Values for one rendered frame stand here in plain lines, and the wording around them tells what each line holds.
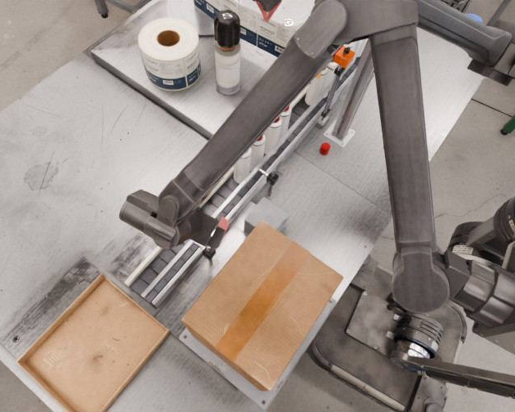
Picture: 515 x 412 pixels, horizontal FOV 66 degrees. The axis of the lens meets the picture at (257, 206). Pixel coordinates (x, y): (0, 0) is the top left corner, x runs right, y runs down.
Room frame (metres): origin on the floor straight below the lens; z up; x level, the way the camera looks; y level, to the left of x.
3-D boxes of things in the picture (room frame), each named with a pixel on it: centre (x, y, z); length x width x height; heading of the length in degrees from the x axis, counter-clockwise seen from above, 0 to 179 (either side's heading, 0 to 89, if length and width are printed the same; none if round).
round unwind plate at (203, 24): (1.38, 0.32, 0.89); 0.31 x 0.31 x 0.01
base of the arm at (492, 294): (0.18, -0.35, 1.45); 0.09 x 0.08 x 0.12; 158
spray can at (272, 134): (0.75, -0.01, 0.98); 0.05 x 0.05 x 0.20
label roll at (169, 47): (1.04, 0.38, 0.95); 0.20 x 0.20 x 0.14
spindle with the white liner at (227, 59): (1.00, 0.17, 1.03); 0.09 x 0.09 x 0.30
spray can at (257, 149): (0.68, 0.03, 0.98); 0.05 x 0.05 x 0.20
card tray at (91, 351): (0.06, 0.38, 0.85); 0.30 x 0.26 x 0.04; 150
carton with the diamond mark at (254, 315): (0.20, -0.05, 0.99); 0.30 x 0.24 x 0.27; 151
